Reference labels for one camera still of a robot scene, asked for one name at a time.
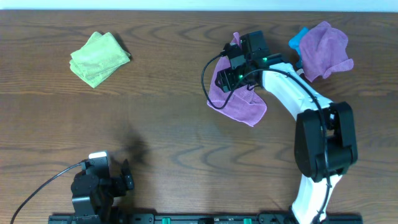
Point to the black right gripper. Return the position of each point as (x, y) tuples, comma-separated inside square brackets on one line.
[(224, 78)]

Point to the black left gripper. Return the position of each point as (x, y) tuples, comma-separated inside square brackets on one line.
[(123, 182)]

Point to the purple cloth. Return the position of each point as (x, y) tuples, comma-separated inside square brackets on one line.
[(244, 106), (323, 52)]

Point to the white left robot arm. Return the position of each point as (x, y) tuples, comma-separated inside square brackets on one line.
[(94, 190)]

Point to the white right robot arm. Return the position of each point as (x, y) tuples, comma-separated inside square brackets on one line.
[(325, 140)]

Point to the white cloth label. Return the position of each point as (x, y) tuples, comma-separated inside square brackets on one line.
[(300, 71)]

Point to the blue cloth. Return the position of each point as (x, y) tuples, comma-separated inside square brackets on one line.
[(294, 43)]

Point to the crumpled purple cloth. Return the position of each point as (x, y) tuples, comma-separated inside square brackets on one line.
[(323, 52)]

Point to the folded green cloth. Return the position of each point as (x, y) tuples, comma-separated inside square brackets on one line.
[(101, 56)]

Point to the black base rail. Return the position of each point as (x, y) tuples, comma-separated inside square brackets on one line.
[(147, 218)]

